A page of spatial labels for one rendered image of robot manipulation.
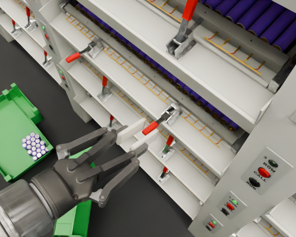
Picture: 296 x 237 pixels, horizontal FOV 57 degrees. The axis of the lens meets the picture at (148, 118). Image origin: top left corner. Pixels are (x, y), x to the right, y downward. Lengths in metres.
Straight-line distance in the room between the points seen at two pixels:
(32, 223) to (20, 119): 0.86
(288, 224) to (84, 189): 0.35
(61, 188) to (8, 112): 0.87
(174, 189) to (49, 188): 0.57
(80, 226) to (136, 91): 0.61
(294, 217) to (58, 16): 0.73
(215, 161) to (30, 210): 0.34
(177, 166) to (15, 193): 0.44
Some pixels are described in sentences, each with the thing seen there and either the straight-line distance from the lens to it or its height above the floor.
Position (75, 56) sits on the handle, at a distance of 0.68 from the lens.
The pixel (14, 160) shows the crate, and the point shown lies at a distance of 1.22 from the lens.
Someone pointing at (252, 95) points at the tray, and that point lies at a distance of 0.40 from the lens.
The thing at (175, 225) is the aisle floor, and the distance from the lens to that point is 1.06.
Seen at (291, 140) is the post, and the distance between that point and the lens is 0.37.
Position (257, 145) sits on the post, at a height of 0.70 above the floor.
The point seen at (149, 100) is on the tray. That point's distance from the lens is 0.61.
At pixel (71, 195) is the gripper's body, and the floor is 0.63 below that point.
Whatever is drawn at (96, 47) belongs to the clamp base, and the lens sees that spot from 0.70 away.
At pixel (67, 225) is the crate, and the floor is 0.20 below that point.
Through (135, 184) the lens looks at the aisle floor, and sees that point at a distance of 1.10.
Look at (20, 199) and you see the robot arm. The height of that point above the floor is 0.67.
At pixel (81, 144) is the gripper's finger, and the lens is 0.50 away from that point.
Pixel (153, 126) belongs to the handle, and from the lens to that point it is 0.55.
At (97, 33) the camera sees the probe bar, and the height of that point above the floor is 0.58.
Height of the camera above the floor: 1.04
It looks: 58 degrees down
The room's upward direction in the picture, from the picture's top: straight up
